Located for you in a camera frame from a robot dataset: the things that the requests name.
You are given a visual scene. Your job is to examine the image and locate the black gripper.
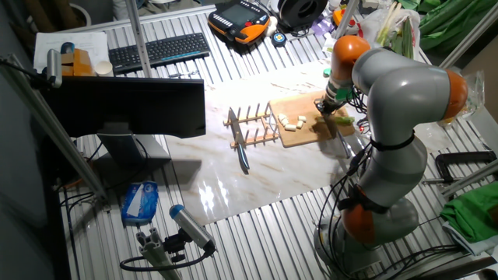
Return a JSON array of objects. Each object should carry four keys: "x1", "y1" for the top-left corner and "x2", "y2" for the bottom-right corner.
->
[{"x1": 315, "y1": 96, "x2": 339, "y2": 121}]

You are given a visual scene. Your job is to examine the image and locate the steel cleaver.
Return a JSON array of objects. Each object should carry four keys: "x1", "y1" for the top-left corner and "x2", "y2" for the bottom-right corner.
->
[{"x1": 314, "y1": 96, "x2": 352, "y2": 159}]

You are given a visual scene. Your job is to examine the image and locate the wooden cutting board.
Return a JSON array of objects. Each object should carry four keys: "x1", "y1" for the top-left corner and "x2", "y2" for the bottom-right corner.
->
[{"x1": 268, "y1": 91, "x2": 357, "y2": 149}]

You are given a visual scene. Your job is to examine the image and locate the white plastic sheet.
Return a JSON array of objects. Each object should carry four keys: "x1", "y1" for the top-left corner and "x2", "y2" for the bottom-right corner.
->
[{"x1": 321, "y1": 35, "x2": 336, "y2": 55}]

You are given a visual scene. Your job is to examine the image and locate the wooden peg rack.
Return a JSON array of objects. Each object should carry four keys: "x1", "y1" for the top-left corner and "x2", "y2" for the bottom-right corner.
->
[{"x1": 223, "y1": 103, "x2": 280, "y2": 150}]

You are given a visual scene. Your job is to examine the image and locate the pointed steel kitchen knife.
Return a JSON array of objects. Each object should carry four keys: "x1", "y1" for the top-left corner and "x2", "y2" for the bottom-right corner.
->
[{"x1": 227, "y1": 107, "x2": 251, "y2": 171}]

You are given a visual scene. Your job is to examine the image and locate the purple plastic bag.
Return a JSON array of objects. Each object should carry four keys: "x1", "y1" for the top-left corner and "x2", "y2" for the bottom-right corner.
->
[{"x1": 310, "y1": 15, "x2": 332, "y2": 37}]

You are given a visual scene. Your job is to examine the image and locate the white plastic bag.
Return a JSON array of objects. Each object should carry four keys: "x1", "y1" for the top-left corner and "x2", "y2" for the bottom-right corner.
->
[{"x1": 356, "y1": 7, "x2": 421, "y2": 61}]

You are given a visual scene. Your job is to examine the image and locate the small white rounded object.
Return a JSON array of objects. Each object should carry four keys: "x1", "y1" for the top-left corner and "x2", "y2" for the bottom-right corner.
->
[{"x1": 266, "y1": 16, "x2": 279, "y2": 38}]

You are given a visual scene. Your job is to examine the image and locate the black round spool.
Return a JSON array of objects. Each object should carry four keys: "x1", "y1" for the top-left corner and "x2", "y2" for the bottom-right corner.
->
[{"x1": 276, "y1": 0, "x2": 330, "y2": 29}]

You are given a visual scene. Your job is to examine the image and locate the marble pattern table mat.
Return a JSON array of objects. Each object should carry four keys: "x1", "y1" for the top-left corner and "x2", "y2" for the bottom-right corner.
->
[{"x1": 165, "y1": 73, "x2": 454, "y2": 226}]

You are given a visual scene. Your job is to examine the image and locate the orange black teach pendant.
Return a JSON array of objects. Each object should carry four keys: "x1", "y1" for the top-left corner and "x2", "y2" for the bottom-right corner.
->
[{"x1": 207, "y1": 0, "x2": 272, "y2": 45}]

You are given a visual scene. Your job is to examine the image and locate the black metal clamp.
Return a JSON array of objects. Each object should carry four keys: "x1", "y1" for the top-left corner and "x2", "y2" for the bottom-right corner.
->
[{"x1": 421, "y1": 150, "x2": 498, "y2": 186}]

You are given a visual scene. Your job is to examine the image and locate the clear bag of yellow fruit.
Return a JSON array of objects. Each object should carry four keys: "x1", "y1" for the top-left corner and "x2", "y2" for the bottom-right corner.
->
[{"x1": 439, "y1": 72, "x2": 486, "y2": 128}]

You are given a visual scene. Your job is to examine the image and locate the green fabric bag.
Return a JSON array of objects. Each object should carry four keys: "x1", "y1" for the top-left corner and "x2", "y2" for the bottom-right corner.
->
[{"x1": 396, "y1": 0, "x2": 498, "y2": 51}]

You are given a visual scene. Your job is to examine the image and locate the green folded cloth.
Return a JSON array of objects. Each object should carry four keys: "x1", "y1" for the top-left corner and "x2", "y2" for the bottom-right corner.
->
[{"x1": 440, "y1": 182, "x2": 498, "y2": 244}]

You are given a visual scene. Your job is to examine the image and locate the black keyboard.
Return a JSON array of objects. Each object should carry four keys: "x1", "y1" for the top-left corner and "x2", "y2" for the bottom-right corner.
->
[{"x1": 107, "y1": 32, "x2": 211, "y2": 75}]

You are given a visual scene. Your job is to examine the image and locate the black computer monitor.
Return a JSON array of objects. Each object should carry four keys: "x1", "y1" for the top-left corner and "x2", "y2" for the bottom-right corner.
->
[{"x1": 40, "y1": 75, "x2": 207, "y2": 166}]

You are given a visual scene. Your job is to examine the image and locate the blue tissue pack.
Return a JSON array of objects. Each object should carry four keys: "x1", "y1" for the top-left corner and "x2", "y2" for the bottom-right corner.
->
[{"x1": 120, "y1": 180, "x2": 160, "y2": 227}]

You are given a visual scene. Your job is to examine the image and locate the white paper cup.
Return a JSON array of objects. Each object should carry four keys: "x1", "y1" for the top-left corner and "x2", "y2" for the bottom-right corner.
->
[{"x1": 94, "y1": 60, "x2": 114, "y2": 78}]

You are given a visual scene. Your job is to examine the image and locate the white paper sheets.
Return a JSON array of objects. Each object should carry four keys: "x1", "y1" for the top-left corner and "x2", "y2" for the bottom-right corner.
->
[{"x1": 33, "y1": 30, "x2": 110, "y2": 73}]

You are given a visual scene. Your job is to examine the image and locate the orange cardboard box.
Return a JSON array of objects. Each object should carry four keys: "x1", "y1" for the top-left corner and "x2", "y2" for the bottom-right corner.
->
[{"x1": 60, "y1": 48, "x2": 96, "y2": 78}]

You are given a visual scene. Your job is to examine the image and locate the green wrist mount plate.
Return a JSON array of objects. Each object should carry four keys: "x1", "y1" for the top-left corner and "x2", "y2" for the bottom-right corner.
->
[{"x1": 322, "y1": 68, "x2": 354, "y2": 101}]

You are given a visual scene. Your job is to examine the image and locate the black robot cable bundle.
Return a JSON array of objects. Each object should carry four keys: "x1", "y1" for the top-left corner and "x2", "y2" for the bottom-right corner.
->
[{"x1": 314, "y1": 87, "x2": 464, "y2": 280}]

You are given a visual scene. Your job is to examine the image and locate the thin aluminium frame post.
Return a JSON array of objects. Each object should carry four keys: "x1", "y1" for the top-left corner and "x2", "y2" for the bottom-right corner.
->
[{"x1": 334, "y1": 0, "x2": 361, "y2": 38}]

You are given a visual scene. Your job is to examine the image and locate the slanted aluminium frame bar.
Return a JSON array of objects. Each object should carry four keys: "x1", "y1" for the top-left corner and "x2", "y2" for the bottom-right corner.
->
[
  {"x1": 441, "y1": 159, "x2": 498, "y2": 198},
  {"x1": 439, "y1": 2, "x2": 498, "y2": 85},
  {"x1": 0, "y1": 54, "x2": 108, "y2": 201}
]

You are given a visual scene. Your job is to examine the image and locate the silver camera with blue end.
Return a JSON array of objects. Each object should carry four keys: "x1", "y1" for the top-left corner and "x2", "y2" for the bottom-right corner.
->
[{"x1": 169, "y1": 204, "x2": 217, "y2": 252}]

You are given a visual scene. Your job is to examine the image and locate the upright aluminium frame post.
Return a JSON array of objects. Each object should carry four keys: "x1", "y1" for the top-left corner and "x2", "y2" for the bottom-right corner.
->
[{"x1": 124, "y1": 0, "x2": 153, "y2": 79}]

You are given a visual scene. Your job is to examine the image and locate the black camera cable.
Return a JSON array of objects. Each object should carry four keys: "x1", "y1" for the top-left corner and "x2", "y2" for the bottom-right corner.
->
[{"x1": 119, "y1": 248, "x2": 213, "y2": 272}]

